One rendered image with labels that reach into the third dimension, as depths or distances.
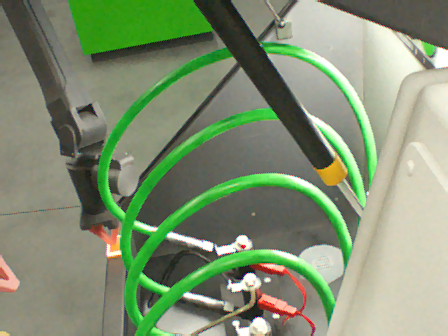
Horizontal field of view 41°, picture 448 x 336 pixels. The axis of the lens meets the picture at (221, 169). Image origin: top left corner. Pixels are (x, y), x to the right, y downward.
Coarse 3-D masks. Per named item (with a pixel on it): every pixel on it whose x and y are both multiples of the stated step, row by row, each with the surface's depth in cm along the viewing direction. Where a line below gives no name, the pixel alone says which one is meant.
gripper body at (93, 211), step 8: (80, 192) 105; (88, 192) 105; (96, 192) 105; (80, 200) 107; (88, 200) 106; (96, 200) 106; (88, 208) 107; (96, 208) 107; (104, 208) 108; (80, 216) 108; (88, 216) 108; (96, 216) 107; (104, 216) 107; (112, 216) 107; (80, 224) 106; (88, 224) 106; (96, 224) 106; (112, 224) 107
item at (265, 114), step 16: (256, 112) 67; (272, 112) 67; (208, 128) 68; (224, 128) 67; (320, 128) 69; (192, 144) 68; (336, 144) 70; (176, 160) 69; (352, 160) 72; (160, 176) 70; (352, 176) 73; (144, 192) 71; (128, 208) 73; (128, 224) 74; (128, 240) 76; (128, 256) 77; (128, 272) 79; (160, 288) 81; (192, 304) 83; (208, 304) 84; (224, 304) 85
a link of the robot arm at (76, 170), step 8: (72, 160) 104; (80, 160) 103; (88, 160) 102; (72, 168) 102; (80, 168) 102; (88, 168) 101; (72, 176) 103; (80, 176) 103; (88, 176) 103; (80, 184) 104; (88, 184) 104
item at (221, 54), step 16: (224, 48) 71; (272, 48) 71; (288, 48) 72; (192, 64) 71; (208, 64) 72; (320, 64) 73; (160, 80) 73; (176, 80) 72; (336, 80) 75; (144, 96) 73; (352, 96) 76; (128, 112) 74; (368, 128) 79; (112, 144) 76; (368, 144) 81; (368, 160) 83; (368, 176) 85; (112, 208) 82; (144, 224) 86
